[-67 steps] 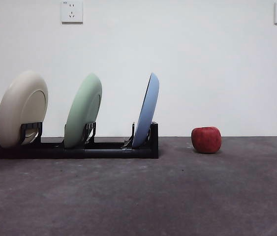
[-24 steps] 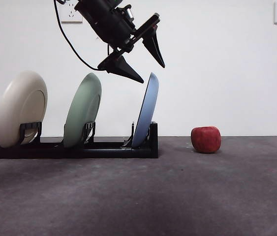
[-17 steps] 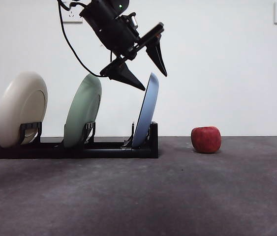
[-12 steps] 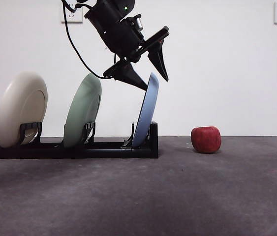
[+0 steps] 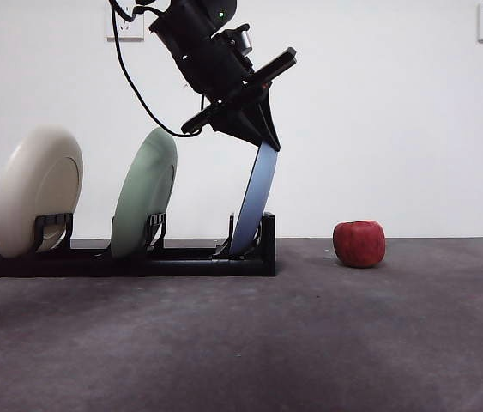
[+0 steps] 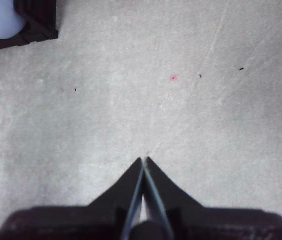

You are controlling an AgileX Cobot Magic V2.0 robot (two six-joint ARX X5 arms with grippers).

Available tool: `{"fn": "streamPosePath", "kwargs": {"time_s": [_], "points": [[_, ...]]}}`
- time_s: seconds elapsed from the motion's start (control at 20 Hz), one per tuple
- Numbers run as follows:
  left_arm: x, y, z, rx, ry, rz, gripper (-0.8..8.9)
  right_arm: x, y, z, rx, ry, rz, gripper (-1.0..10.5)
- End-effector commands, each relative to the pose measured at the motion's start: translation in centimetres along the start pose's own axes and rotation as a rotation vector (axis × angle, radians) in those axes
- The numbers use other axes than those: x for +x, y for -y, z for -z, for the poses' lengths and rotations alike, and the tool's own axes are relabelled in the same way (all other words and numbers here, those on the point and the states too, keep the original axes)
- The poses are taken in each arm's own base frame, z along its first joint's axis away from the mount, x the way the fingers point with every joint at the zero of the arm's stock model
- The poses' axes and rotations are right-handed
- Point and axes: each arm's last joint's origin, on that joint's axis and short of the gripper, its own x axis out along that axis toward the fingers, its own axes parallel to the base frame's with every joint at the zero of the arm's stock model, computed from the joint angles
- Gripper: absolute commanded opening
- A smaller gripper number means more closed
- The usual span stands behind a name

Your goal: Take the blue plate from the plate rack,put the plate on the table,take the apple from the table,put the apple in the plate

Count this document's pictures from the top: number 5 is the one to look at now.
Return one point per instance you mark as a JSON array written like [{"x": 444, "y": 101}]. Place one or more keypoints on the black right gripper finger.
[
  {"x": 270, "y": 124},
  {"x": 237, "y": 124}
]

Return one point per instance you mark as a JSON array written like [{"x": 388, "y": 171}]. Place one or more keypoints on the blue plate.
[{"x": 254, "y": 197}]

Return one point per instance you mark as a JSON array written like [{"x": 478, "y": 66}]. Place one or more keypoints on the red yellow apple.
[{"x": 359, "y": 244}]

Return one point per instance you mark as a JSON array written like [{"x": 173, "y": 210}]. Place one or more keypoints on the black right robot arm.
[{"x": 189, "y": 21}]

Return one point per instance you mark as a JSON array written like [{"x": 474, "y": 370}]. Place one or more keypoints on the pale green plate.
[{"x": 142, "y": 193}]

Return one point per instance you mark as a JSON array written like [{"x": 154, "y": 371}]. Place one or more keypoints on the black plate rack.
[{"x": 181, "y": 266}]

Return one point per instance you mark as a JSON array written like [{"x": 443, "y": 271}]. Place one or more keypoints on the cream plate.
[{"x": 31, "y": 189}]

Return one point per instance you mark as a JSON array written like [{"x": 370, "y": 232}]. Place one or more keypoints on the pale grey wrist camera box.
[{"x": 241, "y": 40}]

